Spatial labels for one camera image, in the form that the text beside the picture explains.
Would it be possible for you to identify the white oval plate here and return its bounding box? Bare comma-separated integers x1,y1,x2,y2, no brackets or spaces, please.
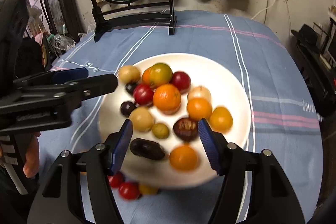
98,53,252,189

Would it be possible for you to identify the dark cloth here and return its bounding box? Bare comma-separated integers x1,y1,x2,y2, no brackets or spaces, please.
16,36,53,73

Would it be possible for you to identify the small red tomato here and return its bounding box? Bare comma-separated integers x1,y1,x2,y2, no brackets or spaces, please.
108,172,125,188
119,181,140,200

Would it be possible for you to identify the yellow green tomato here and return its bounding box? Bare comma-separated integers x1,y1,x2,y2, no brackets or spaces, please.
148,63,173,88

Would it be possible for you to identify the dark purple plum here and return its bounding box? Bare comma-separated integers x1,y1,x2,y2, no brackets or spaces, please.
120,101,137,117
125,82,138,95
130,138,166,161

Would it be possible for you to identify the small yellow tomato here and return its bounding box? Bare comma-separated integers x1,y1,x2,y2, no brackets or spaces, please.
139,183,159,195

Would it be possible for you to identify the yellow orange tomato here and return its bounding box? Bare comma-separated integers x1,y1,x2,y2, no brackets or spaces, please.
209,107,234,132

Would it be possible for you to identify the blue striped tablecloth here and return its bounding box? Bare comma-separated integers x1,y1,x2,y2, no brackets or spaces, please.
39,10,324,224

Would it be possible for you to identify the white power cable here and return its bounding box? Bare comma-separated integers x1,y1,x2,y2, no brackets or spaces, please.
251,0,280,21

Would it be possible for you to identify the orange mandarin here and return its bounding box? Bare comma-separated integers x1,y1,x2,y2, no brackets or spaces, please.
187,98,213,121
142,67,154,85
169,145,199,171
153,84,182,112

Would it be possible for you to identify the beige round pear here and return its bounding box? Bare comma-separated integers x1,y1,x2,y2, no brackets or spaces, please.
118,65,141,83
188,86,212,102

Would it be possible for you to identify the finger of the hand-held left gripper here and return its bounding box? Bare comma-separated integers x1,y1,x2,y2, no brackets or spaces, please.
13,68,89,88
8,74,118,114

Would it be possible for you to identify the small yellow green plum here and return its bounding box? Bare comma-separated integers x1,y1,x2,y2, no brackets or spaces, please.
152,123,170,139

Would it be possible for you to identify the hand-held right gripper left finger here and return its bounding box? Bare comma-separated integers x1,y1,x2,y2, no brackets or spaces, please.
28,118,133,224

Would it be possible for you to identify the tan round pear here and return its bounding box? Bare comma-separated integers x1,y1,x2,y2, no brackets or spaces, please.
129,107,155,132

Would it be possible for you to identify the clear plastic bag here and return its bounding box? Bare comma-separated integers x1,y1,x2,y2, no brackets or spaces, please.
49,34,76,52

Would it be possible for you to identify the dark red plum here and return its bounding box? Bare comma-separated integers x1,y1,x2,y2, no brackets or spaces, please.
171,71,192,93
133,84,155,106

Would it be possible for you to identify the dark brown mangosteen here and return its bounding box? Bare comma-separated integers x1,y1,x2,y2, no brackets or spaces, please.
173,117,199,140

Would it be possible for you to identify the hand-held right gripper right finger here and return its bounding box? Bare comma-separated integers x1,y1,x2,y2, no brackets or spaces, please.
198,118,306,224

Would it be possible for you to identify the person's left hand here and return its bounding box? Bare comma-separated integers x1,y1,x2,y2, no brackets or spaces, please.
23,132,40,178

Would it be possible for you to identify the black hat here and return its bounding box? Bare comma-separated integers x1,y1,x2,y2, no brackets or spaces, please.
291,25,319,46

